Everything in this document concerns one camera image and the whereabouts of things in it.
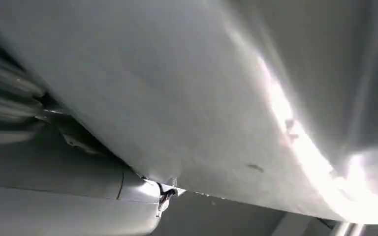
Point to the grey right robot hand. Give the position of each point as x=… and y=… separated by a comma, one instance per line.
x=62, y=202

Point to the ribbed grey right arm sleeve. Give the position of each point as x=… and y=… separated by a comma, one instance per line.
x=6, y=94

